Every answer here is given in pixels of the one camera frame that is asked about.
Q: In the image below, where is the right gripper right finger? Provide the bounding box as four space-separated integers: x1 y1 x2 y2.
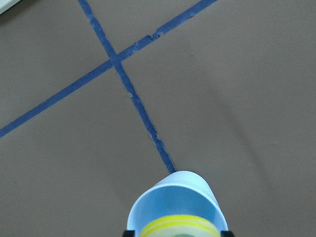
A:
220 231 234 237

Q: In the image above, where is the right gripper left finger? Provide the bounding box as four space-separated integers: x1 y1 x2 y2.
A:
122 230 135 237

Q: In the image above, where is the lemon slice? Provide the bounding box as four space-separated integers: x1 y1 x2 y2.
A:
139 215 220 237

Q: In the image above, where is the blue plastic cup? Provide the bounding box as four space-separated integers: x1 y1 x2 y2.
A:
127 171 229 236

